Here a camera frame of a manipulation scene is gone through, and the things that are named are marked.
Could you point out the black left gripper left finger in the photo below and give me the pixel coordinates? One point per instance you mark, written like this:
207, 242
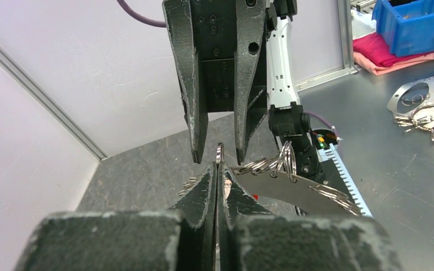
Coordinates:
181, 237

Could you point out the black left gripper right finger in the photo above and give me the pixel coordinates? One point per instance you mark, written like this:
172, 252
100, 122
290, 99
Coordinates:
253, 238

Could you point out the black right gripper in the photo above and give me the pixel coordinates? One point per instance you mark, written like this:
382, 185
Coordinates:
216, 47

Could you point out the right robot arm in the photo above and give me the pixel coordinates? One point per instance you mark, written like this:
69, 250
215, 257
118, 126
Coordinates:
279, 99

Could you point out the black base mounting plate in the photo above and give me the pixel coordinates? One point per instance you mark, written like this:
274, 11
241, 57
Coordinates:
314, 179

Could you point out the pink folded cloth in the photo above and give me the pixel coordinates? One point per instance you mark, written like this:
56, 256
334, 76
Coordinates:
372, 53

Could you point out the blue plastic bin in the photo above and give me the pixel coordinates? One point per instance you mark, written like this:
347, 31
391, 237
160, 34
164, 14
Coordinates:
407, 29

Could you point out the white toothed cable duct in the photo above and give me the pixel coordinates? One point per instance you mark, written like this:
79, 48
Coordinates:
332, 154

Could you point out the spare metal key ring plate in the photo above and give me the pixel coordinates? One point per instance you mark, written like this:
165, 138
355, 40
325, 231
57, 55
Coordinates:
412, 106

